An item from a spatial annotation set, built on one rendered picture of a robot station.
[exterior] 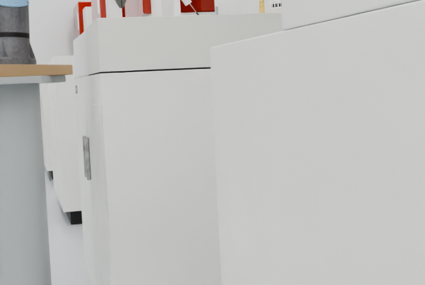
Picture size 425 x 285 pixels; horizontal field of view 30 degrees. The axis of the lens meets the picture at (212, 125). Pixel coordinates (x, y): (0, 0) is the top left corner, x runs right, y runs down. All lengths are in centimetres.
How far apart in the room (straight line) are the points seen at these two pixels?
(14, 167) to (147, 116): 43
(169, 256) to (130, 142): 34
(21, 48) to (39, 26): 829
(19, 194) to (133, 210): 35
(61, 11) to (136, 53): 852
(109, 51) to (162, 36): 15
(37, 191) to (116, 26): 55
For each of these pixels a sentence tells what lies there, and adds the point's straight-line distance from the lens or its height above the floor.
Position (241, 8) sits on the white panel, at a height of 105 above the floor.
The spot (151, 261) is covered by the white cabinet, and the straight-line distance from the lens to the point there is 223.
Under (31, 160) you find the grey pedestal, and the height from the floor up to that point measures 58.
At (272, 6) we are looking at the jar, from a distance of 233.
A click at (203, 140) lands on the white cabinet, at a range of 221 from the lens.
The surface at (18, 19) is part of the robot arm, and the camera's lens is 237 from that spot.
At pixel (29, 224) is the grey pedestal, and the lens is 236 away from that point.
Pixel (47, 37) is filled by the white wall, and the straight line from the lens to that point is 1064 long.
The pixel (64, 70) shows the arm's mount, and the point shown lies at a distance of 231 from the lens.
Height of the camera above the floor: 78
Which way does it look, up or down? 3 degrees down
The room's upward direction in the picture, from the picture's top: 3 degrees counter-clockwise
